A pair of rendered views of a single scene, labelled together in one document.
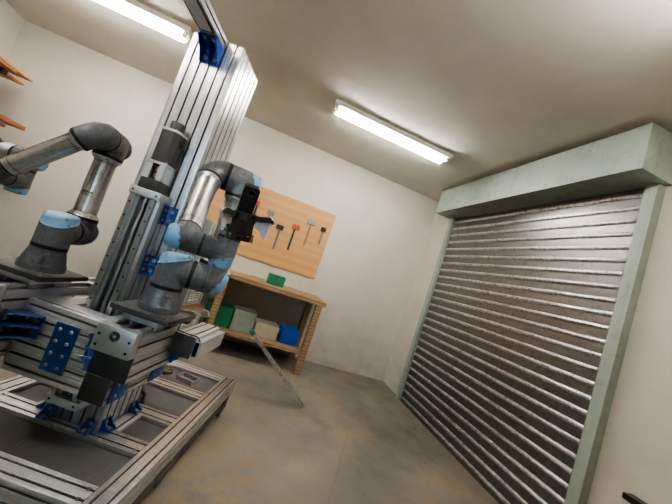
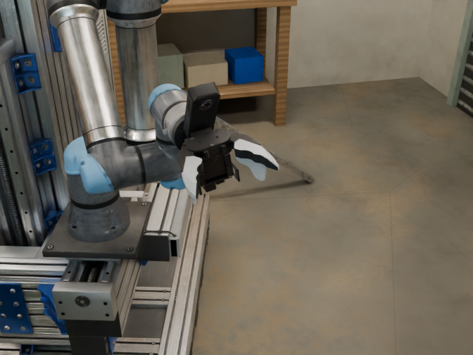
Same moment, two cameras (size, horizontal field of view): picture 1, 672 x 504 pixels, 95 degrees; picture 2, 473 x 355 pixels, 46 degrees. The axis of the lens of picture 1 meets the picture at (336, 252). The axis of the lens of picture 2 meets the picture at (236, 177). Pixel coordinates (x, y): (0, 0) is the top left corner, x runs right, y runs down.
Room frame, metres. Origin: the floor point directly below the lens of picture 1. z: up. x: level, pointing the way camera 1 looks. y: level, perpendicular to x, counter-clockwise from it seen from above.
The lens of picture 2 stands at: (0.10, 0.23, 1.64)
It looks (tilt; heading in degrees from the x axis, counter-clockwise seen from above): 31 degrees down; 1
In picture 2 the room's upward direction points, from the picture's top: straight up
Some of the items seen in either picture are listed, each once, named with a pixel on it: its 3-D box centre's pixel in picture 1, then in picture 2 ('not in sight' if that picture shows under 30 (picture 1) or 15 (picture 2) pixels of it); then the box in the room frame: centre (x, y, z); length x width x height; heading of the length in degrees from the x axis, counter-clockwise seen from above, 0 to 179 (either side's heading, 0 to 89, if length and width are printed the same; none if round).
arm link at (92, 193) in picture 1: (95, 187); not in sight; (1.38, 1.11, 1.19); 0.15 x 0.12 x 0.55; 13
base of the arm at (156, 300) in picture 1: (162, 296); (97, 208); (1.23, 0.59, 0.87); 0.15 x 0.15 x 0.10
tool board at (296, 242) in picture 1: (251, 220); not in sight; (3.84, 1.13, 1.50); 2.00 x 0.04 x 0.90; 104
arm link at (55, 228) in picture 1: (58, 228); not in sight; (1.25, 1.08, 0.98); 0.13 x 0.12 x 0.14; 13
